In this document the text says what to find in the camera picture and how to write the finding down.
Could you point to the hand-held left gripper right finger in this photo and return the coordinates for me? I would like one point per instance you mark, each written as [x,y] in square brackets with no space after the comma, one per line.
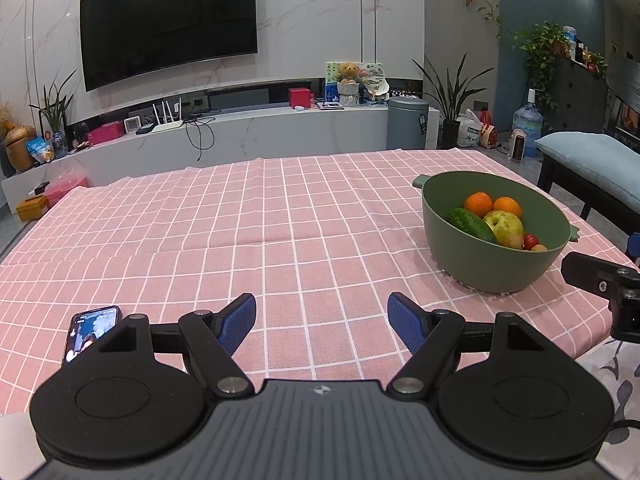
[407,325]

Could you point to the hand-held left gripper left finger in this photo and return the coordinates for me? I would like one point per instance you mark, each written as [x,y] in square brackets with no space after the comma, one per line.
[237,322]

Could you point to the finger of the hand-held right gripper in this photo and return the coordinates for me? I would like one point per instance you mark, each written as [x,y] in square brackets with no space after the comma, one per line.
[600,282]
[636,247]

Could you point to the brown longan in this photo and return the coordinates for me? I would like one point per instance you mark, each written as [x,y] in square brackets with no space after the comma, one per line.
[539,248]

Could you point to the red cherry tomato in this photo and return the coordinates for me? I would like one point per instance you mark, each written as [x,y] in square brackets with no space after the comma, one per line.
[530,241]

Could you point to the green colander bowl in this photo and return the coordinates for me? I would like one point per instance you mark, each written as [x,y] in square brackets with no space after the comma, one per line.
[460,260]

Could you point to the small dark orange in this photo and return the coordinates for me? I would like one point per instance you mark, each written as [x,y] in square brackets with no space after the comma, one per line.
[478,204]

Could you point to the floral grey cloth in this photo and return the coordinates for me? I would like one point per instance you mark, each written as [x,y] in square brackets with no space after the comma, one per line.
[615,375]

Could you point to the yellow-green pear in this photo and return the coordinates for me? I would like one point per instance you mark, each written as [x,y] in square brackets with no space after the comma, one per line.
[505,230]

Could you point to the black wooden bench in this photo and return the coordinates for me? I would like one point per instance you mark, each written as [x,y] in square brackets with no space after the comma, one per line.
[547,172]

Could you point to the green cucumber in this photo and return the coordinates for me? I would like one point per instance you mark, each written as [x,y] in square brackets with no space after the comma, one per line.
[470,224]

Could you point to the pink checked tablecloth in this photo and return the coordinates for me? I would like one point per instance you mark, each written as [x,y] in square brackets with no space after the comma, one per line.
[300,220]

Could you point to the black smartphone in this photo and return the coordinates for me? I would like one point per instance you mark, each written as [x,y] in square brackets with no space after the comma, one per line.
[87,332]

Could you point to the small white heater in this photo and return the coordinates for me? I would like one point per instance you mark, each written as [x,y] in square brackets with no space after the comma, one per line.
[517,145]

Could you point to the dark grey dresser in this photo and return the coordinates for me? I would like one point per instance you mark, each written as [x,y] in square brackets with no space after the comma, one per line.
[582,95]

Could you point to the blue water jug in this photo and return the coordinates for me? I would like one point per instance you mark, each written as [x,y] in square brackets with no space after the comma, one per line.
[527,120]

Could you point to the round black table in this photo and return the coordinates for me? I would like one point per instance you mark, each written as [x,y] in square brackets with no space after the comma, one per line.
[625,75]

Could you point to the red and white bag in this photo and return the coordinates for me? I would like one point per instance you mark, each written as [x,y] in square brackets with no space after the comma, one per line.
[487,136]

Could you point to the white plastic bag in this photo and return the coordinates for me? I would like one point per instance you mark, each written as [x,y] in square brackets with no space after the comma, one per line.
[470,135]

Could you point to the snake plant in black pot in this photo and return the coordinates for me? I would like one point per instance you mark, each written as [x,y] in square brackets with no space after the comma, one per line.
[450,132]

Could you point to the white marble media console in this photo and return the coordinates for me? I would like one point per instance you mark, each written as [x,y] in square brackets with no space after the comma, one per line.
[280,130]

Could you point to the grey-green pedal bin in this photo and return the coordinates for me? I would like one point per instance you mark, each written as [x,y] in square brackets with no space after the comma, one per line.
[407,125]

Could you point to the white router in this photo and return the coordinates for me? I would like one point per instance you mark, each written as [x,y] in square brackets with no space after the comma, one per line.
[167,126]

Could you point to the small black box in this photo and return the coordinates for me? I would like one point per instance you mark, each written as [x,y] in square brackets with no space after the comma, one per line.
[145,130]

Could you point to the pink plastic storage box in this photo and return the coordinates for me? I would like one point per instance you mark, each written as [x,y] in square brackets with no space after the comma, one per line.
[67,189]

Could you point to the potted ivy plant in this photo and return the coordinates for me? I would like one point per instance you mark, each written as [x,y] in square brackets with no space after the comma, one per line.
[542,47]

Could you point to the small white desk clock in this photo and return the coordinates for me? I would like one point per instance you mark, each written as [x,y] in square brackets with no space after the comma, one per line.
[133,125]

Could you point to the red box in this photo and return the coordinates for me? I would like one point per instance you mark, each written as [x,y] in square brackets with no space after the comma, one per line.
[299,97]

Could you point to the orange box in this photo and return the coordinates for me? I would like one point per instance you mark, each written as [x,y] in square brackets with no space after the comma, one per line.
[32,208]

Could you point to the printed hand fan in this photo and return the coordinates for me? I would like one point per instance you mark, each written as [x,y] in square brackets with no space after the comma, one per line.
[372,77]

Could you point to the brown teddy bear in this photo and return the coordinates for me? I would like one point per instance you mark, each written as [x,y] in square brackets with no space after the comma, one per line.
[348,72]

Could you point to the blue snack packet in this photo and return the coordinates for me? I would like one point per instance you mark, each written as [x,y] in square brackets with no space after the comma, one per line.
[40,151]

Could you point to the green plant in glass vase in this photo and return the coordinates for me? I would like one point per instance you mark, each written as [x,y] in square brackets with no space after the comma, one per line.
[57,110]

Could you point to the golden vase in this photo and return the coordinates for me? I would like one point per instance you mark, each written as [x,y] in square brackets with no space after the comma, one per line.
[20,147]

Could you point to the black curved television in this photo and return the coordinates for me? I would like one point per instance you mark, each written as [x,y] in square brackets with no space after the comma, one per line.
[170,25]

